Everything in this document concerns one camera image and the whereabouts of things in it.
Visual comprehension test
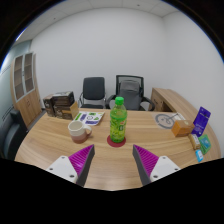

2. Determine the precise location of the ceiling light panel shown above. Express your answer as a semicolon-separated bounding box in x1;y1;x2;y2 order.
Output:
14;28;28;43

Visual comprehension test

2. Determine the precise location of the flat round red coaster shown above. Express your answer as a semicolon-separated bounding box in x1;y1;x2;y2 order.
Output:
106;134;127;148

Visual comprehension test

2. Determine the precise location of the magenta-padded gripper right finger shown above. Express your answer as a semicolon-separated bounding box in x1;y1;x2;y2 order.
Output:
132;143;182;186

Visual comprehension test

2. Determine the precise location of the small blue box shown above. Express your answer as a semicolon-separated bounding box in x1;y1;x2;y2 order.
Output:
194;149;205;163

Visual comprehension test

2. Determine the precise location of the orange-brown box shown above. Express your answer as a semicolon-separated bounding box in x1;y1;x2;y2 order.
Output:
171;119;196;138

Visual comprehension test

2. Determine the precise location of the purple upright package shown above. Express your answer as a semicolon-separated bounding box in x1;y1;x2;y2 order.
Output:
191;106;212;138

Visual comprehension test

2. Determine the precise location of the small tan box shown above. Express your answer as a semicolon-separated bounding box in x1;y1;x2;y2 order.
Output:
188;133;202;151

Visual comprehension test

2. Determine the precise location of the black padded chair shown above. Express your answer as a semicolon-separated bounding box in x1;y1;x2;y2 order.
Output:
77;76;107;110

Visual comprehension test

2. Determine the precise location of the wooden shelf cabinet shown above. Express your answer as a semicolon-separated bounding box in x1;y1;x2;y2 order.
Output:
9;51;43;128

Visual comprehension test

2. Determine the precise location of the black sofa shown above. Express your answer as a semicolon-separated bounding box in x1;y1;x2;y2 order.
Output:
0;108;29;160

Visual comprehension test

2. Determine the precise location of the green flat box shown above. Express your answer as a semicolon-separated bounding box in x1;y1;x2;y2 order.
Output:
198;133;212;156

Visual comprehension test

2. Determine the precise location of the white and brown mug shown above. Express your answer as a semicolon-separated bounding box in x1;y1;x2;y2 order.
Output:
67;120;93;145

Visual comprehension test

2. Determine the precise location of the wooden side desk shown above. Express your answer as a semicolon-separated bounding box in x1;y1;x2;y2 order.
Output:
150;87;184;113

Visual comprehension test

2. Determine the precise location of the green drink bottle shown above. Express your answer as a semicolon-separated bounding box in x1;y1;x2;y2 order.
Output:
109;96;128;144

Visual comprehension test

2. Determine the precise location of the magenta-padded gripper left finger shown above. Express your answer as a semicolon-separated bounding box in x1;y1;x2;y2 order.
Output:
45;143;96;188

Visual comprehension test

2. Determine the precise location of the grey mesh office chair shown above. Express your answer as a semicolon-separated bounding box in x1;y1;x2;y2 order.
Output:
105;74;156;112

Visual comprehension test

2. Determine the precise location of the white printed leaflet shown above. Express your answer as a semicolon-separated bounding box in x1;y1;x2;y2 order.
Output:
73;111;106;127

